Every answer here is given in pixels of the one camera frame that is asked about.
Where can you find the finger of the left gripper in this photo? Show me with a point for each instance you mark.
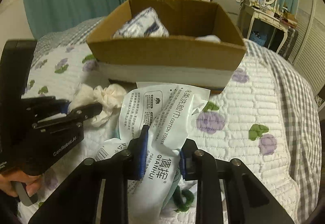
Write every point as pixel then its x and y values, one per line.
pixel 77 115
pixel 44 107

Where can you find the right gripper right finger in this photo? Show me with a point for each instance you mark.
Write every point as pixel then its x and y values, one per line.
pixel 228 192

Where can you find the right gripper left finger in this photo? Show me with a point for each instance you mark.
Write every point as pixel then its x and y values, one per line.
pixel 96 191

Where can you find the cream soft cloth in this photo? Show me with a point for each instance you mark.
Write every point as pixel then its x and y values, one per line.
pixel 110 98

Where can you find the green white chenille toy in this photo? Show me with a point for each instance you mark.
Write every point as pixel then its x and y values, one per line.
pixel 183 199

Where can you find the white cotton towel pack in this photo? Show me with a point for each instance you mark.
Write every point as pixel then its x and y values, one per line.
pixel 168 110

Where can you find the person's left hand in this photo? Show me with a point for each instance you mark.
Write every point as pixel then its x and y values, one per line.
pixel 33 183

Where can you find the white floral quilted blanket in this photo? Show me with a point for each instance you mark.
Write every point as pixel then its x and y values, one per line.
pixel 244 121

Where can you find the grey checkered bed sheet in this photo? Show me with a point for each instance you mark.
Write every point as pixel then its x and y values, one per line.
pixel 298 107

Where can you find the white blue tissue pack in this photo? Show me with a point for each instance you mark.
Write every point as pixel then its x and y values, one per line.
pixel 144 24

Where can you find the brown cardboard box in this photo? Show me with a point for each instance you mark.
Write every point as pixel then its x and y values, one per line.
pixel 204 47

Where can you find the white louvered wardrobe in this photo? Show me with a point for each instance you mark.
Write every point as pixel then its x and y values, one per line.
pixel 307 55

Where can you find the blue laundry basket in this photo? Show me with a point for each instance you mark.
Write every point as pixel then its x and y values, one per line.
pixel 258 38

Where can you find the white dressing table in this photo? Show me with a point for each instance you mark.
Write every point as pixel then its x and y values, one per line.
pixel 281 37

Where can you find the silver mini fridge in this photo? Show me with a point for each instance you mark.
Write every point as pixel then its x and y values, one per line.
pixel 232 8

